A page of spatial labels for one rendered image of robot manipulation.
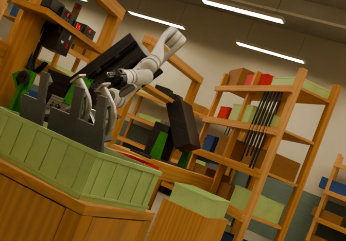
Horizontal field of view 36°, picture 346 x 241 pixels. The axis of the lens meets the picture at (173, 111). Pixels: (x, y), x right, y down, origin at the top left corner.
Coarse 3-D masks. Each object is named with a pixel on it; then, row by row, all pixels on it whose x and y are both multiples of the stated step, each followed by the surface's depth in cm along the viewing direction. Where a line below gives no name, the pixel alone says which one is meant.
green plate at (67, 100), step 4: (84, 80) 329; (88, 80) 328; (92, 80) 328; (72, 84) 329; (76, 84) 328; (88, 84) 327; (72, 88) 328; (88, 88) 326; (68, 92) 327; (72, 92) 327; (68, 96) 326; (72, 96) 325; (64, 100) 325; (68, 100) 325; (68, 104) 324
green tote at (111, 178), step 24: (0, 120) 204; (24, 120) 197; (0, 144) 200; (24, 144) 194; (48, 144) 187; (72, 144) 181; (24, 168) 191; (48, 168) 185; (72, 168) 179; (96, 168) 177; (120, 168) 188; (144, 168) 198; (72, 192) 176; (96, 192) 181; (120, 192) 191; (144, 192) 204
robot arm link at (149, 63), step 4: (148, 60) 241; (152, 60) 241; (140, 64) 240; (144, 64) 241; (148, 64) 241; (152, 64) 240; (156, 64) 242; (136, 68) 238; (140, 68) 237; (144, 68) 237; (148, 68) 242; (152, 68) 241; (156, 68) 242; (152, 72) 243
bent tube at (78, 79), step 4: (76, 76) 201; (80, 76) 201; (84, 76) 204; (72, 80) 202; (76, 80) 202; (80, 80) 202; (80, 84) 201; (84, 84) 202; (88, 92) 202; (88, 96) 201; (84, 100) 201; (88, 100) 201; (84, 104) 201; (88, 104) 201; (84, 108) 202; (88, 108) 201; (84, 112) 202; (88, 112) 202; (80, 116) 203; (84, 116) 203; (88, 116) 204
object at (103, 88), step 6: (102, 84) 190; (108, 84) 192; (96, 90) 192; (102, 90) 191; (108, 90) 192; (108, 96) 190; (114, 108) 190; (114, 114) 190; (108, 120) 191; (114, 120) 190; (108, 126) 191; (114, 126) 192; (108, 132) 192
